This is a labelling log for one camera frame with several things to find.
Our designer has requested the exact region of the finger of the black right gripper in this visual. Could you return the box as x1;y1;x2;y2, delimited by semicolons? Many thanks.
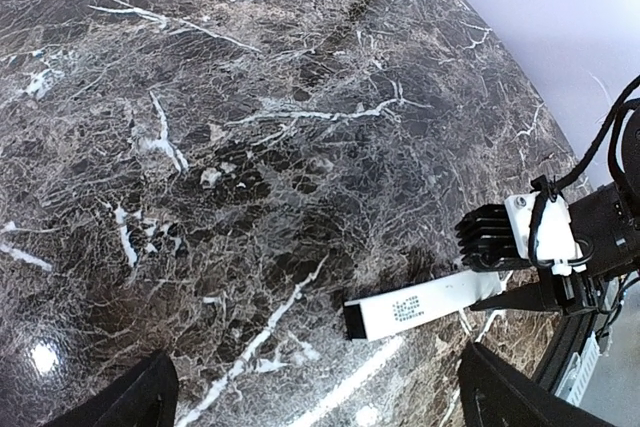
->
470;279;569;313

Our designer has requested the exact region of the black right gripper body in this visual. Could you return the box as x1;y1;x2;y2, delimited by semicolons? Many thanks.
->
564;181;640;318

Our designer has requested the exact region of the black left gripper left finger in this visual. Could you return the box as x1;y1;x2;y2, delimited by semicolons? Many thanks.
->
47;350;179;427

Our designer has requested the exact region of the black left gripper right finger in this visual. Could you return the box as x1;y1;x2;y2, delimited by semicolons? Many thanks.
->
458;342;608;427

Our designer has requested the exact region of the grey remote battery cover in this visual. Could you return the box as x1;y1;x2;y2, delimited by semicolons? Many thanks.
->
343;270;503;341

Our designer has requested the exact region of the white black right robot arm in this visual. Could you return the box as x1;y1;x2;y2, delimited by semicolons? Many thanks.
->
456;80;639;316

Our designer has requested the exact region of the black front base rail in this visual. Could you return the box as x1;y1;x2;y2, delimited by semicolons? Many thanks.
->
532;266;640;398

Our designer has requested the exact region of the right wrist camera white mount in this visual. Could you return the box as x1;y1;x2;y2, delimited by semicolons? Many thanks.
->
455;175;596;276

